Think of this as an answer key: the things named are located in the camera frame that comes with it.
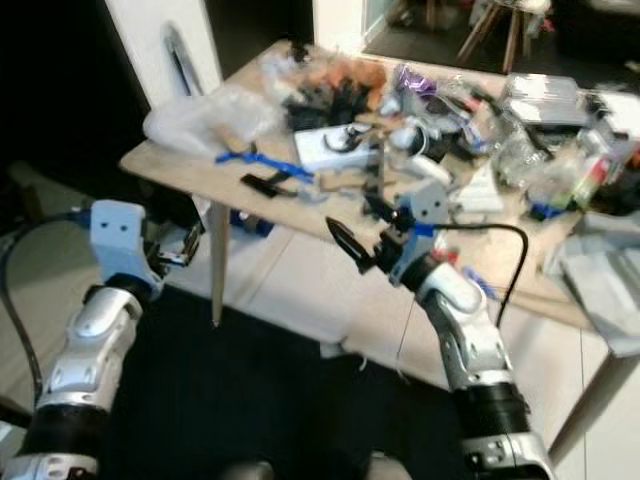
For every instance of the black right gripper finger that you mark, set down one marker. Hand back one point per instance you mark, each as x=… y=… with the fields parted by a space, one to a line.
x=350 y=246
x=384 y=214

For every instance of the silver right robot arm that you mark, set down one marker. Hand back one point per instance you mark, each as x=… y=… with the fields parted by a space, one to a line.
x=475 y=340

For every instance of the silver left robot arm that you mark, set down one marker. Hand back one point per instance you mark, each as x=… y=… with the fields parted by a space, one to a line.
x=88 y=350

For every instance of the light wooden table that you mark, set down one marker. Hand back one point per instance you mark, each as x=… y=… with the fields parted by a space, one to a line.
x=290 y=215

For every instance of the blue object under table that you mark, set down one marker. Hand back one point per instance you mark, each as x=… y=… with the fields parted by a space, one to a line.
x=256 y=222

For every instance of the white round device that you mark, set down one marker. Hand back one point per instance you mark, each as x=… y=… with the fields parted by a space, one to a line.
x=408 y=140

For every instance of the flat white box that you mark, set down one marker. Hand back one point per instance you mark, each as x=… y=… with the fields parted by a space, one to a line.
x=320 y=150

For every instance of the small black clip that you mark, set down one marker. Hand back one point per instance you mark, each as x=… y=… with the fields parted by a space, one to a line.
x=265 y=185

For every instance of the white paper sheet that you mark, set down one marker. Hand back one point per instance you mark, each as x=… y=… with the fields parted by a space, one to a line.
x=478 y=190

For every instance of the clear crumpled plastic bag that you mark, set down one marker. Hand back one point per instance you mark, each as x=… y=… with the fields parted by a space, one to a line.
x=205 y=120

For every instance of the pile of black gloves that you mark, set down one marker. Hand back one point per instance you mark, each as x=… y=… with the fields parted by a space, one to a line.
x=325 y=103

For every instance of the purple wrapper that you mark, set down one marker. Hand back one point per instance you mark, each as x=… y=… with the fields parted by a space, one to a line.
x=415 y=82

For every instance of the orange cloth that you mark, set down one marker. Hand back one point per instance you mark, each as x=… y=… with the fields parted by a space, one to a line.
x=350 y=70

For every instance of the clear plastic packet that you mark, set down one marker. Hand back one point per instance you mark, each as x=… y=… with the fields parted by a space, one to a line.
x=520 y=152

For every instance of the white pillar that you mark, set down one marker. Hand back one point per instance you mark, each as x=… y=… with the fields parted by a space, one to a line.
x=338 y=22

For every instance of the grey flat box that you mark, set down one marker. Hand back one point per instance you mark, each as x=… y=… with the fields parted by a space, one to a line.
x=550 y=100

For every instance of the white door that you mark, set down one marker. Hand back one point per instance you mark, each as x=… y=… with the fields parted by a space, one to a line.
x=140 y=45

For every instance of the grey white plastic bag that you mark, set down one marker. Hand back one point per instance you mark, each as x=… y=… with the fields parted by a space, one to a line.
x=600 y=270

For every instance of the red and green packet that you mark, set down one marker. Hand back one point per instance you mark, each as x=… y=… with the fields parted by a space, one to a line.
x=597 y=180

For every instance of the wooden legged chair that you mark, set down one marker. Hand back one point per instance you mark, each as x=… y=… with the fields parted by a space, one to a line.
x=510 y=25

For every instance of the pale blue right wrist camera mount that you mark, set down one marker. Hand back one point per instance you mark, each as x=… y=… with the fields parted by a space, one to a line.
x=428 y=210

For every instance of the pale blue wrist camera mount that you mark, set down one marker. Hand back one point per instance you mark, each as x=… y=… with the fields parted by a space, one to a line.
x=120 y=240
x=428 y=210

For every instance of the pale blue left wrist camera mount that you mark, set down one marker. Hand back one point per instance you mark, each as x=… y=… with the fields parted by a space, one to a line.
x=120 y=240

